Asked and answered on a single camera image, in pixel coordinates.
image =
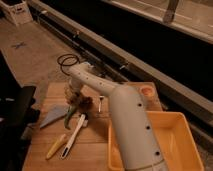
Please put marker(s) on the black chair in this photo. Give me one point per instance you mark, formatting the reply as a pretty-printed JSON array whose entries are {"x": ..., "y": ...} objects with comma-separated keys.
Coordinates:
[{"x": 18, "y": 113}]

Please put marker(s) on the white box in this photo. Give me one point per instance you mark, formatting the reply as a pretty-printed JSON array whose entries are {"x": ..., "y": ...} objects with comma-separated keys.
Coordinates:
[{"x": 17, "y": 14}]

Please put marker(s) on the wooden board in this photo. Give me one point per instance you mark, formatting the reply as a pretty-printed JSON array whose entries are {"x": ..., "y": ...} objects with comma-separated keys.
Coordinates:
[{"x": 89, "y": 152}]

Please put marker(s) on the brown pine cone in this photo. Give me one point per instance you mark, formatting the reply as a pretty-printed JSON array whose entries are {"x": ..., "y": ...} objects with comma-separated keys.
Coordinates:
[{"x": 86, "y": 103}]

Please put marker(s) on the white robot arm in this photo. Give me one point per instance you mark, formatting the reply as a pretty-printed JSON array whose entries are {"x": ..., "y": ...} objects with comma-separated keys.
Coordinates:
[{"x": 138, "y": 145}]

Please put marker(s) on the white long-handled brush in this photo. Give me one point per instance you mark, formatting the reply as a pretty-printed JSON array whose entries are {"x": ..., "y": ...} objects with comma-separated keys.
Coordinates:
[{"x": 81, "y": 123}]

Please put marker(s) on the silver fork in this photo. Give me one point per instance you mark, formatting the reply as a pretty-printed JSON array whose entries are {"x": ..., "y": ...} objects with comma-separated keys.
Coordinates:
[{"x": 101, "y": 98}]

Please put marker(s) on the green pepper toy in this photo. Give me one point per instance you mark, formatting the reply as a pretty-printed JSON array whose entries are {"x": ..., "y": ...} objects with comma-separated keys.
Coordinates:
[{"x": 70, "y": 113}]

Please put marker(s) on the orange tape roll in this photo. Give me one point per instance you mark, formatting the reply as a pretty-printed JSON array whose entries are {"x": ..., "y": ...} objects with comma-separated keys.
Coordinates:
[{"x": 147, "y": 91}]

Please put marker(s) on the yellow plastic tray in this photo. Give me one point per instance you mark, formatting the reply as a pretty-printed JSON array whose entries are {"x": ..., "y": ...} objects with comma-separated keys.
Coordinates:
[{"x": 174, "y": 137}]

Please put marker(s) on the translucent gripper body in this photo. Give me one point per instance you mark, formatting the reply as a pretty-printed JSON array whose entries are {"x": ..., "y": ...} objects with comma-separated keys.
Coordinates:
[{"x": 72, "y": 96}]

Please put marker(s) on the blue-grey cloth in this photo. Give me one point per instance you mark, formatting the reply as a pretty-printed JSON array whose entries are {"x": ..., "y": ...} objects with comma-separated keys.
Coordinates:
[{"x": 54, "y": 114}]

